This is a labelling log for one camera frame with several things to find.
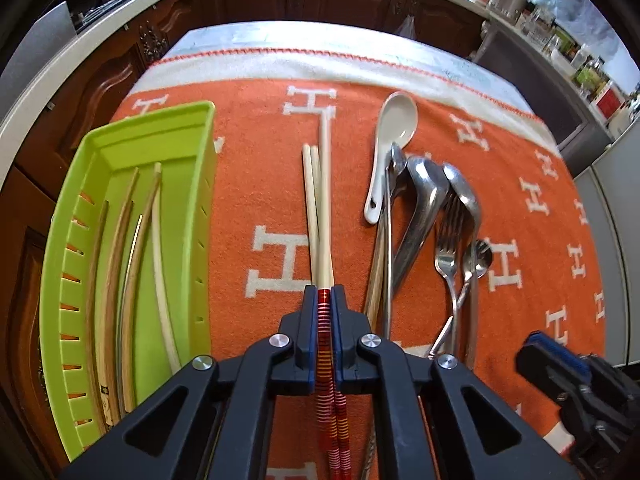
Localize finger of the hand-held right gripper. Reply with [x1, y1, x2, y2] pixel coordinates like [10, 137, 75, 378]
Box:
[516, 331, 591, 397]

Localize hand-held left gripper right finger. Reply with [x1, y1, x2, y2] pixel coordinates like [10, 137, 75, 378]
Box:
[330, 284, 581, 480]

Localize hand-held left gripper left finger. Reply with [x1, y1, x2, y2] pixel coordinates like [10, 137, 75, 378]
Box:
[57, 284, 321, 480]

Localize small twisted-handle metal spoon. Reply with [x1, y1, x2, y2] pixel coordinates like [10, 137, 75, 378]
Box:
[452, 239, 495, 356]

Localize metal chopstick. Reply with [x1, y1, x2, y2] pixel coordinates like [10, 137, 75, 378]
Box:
[362, 430, 378, 480]

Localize metal fork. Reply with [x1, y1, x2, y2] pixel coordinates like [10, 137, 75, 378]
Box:
[427, 192, 466, 358]

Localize light bamboo chopstick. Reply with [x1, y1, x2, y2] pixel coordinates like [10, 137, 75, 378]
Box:
[300, 144, 321, 288]

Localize brown wooden chopstick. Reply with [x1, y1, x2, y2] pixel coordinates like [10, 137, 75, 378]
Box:
[84, 200, 112, 436]
[119, 162, 163, 413]
[150, 195, 182, 373]
[95, 166, 142, 428]

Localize long metal spoon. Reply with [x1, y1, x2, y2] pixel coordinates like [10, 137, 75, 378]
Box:
[442, 162, 483, 368]

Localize green plastic utensil tray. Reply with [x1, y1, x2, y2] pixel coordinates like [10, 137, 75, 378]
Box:
[39, 101, 219, 463]

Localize white ceramic spoon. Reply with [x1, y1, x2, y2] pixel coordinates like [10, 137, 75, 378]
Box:
[363, 91, 419, 225]

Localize silver refrigerator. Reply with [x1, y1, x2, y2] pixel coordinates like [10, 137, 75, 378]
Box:
[574, 122, 640, 367]

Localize orange patterned blanket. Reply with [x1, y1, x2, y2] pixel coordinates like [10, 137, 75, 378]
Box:
[107, 47, 608, 480]

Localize red tin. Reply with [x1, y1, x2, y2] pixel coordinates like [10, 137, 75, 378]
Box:
[594, 85, 624, 119]

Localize stainless steel cabinet appliance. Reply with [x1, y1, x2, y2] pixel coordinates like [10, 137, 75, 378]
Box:
[471, 22, 589, 162]

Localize green label bottle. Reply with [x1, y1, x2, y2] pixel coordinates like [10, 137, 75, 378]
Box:
[574, 57, 609, 87]

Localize glass jars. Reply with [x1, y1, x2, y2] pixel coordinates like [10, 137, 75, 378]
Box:
[520, 7, 563, 53]

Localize gas stove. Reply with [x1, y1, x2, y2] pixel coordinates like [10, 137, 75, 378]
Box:
[70, 0, 167, 32]

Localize stainless steel splash guard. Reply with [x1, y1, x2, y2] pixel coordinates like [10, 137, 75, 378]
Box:
[0, 2, 77, 107]

